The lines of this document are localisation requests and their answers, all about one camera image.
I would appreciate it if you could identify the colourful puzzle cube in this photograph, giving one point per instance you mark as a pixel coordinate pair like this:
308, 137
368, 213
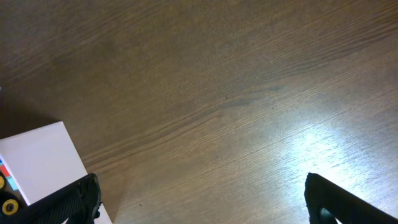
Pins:
6, 179

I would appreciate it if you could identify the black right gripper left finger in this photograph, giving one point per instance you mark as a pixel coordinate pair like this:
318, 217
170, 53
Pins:
79, 203

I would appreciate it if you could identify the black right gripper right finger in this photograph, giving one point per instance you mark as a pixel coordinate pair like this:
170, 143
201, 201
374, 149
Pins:
328, 203

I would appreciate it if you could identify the open white cardboard box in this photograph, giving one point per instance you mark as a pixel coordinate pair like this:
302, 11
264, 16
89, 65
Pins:
43, 161

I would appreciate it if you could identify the yellow grey toy dump truck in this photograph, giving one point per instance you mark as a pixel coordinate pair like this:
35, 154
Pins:
10, 204

